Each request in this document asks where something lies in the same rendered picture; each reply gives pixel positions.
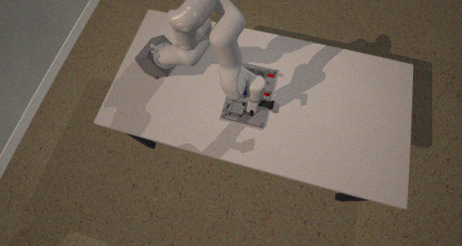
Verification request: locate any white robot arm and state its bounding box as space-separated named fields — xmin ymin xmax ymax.
xmin=150 ymin=0 xmax=280 ymax=113

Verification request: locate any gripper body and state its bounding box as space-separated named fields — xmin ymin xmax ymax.
xmin=247 ymin=100 xmax=259 ymax=113

